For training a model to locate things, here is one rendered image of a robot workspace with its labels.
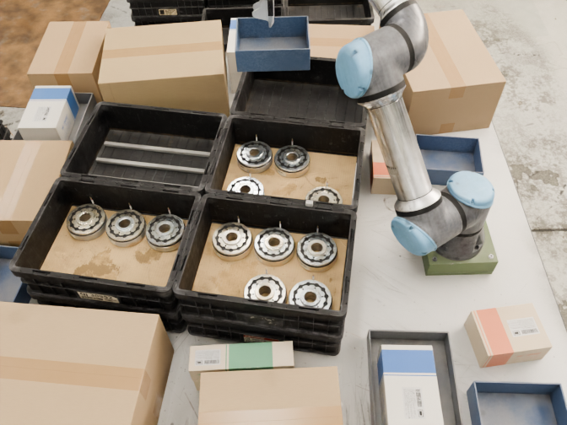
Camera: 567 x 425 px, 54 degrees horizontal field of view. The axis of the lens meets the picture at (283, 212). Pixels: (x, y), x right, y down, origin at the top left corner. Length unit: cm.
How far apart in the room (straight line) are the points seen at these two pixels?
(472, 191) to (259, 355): 64
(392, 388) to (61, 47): 157
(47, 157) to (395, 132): 101
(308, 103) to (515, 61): 197
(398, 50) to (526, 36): 257
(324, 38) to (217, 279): 100
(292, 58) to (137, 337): 81
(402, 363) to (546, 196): 167
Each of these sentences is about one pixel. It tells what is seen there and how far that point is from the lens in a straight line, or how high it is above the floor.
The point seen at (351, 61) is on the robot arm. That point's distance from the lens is 124.
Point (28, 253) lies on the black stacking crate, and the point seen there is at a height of 90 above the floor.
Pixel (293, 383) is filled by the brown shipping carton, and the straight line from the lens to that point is 125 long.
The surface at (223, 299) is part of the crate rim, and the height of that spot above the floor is 93.
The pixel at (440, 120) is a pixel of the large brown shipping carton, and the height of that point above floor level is 77.
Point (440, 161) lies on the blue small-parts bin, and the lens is 187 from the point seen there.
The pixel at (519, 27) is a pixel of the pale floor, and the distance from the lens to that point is 387.
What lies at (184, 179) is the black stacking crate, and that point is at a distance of 163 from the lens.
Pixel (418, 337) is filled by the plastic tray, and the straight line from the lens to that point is 148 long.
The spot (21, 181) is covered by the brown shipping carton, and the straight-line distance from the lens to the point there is 173.
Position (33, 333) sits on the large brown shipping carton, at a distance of 138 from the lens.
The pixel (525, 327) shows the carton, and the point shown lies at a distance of 151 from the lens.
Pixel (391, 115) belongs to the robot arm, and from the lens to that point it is 128.
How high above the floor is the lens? 203
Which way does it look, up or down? 52 degrees down
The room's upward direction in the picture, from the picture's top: 2 degrees counter-clockwise
